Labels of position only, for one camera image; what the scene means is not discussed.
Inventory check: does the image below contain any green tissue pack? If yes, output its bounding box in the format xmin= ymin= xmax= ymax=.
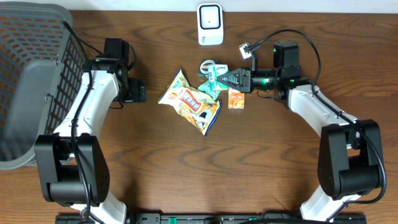
xmin=208 ymin=64 xmax=229 ymax=91

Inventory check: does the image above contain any orange tissue pack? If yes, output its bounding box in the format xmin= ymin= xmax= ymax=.
xmin=228 ymin=87 xmax=245 ymax=110

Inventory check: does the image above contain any teal snack pouch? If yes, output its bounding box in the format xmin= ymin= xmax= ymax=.
xmin=198 ymin=80 xmax=228 ymax=100

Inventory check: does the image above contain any round green label snack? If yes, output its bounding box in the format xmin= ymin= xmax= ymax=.
xmin=198 ymin=59 xmax=221 ymax=78

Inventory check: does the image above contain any yellow snack bag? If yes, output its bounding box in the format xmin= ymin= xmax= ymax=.
xmin=158 ymin=69 xmax=222 ymax=136

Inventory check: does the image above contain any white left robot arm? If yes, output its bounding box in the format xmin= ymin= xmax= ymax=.
xmin=34 ymin=58 xmax=146 ymax=223

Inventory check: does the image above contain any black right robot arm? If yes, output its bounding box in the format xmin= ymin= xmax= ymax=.
xmin=217 ymin=40 xmax=386 ymax=222

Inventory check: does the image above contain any white barcode scanner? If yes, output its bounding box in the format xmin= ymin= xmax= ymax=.
xmin=197 ymin=3 xmax=224 ymax=45

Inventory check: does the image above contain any grey plastic mesh basket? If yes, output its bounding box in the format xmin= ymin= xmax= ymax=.
xmin=1 ymin=1 xmax=85 ymax=170

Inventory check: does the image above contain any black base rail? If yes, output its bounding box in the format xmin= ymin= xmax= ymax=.
xmin=54 ymin=212 xmax=368 ymax=224

